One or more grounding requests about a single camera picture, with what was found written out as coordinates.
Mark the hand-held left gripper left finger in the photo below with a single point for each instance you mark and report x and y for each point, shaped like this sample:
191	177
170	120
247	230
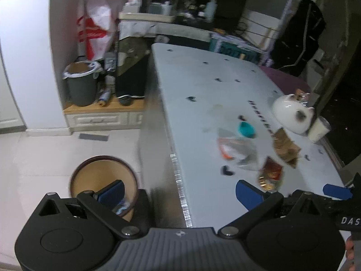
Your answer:
112	194

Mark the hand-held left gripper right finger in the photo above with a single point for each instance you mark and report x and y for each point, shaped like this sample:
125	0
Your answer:
248	196

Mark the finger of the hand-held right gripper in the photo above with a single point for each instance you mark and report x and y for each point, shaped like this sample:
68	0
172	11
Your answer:
337	192

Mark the blue snack packet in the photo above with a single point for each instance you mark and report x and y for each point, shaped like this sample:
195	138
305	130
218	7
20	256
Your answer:
124	207

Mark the beige trash bin brown rim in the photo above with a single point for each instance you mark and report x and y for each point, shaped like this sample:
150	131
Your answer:
93	175

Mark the red gold snack packet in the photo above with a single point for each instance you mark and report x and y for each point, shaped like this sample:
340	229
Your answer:
270	173

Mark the grey trash can white liner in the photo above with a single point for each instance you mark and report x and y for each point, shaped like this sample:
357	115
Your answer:
81	87

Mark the person's right hand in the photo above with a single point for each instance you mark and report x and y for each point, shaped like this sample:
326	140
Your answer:
349	249

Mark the clear plastic bag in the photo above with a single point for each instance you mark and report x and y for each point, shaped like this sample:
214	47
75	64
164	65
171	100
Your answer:
239	149

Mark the flat grey pad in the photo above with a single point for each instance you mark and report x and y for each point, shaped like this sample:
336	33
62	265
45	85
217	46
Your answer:
94	137

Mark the brown paper bag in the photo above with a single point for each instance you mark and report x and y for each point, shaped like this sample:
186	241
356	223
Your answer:
284	146

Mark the white cup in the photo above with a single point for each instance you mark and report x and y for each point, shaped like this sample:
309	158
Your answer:
318	129

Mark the teal round lid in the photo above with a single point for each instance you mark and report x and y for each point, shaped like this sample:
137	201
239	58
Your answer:
246	129

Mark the wooden platform with drawers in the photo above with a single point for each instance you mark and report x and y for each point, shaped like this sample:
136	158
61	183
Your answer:
101	118

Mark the white cat figurine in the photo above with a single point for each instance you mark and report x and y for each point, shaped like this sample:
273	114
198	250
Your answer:
287	113

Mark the dark bowl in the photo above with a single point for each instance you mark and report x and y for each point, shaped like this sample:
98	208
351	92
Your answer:
125	101

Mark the metal spray can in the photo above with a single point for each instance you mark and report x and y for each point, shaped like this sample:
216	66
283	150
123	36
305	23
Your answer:
104	97

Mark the small framed ornament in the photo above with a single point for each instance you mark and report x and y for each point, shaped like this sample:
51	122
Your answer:
302	95

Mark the purple chair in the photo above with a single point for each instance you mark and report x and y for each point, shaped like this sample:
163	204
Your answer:
284	80

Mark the dark glass bottle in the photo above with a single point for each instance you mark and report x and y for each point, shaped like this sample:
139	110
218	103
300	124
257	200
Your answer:
110	62

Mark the teal lettered box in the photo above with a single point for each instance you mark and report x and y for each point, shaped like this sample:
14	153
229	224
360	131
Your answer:
234	50

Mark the black jacket white piping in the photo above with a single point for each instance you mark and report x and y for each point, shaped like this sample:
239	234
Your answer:
299	36

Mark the red white shopping bag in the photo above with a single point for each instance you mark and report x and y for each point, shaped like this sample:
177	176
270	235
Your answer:
96	31

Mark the white plastic bottle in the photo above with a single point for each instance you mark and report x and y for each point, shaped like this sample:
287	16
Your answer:
211	11

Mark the white storage shelf organizer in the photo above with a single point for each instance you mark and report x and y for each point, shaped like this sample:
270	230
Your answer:
149	5

